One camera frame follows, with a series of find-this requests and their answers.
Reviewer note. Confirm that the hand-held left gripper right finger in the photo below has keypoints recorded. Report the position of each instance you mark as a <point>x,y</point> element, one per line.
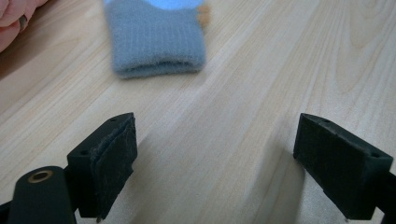
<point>339,168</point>

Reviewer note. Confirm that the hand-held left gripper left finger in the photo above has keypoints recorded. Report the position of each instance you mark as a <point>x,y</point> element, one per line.
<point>106,168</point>

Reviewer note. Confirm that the pink and grey glove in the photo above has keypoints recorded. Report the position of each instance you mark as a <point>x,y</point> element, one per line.
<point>9,18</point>

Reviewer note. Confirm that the blue knit glove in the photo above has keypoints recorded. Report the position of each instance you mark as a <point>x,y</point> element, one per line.
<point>155,40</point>

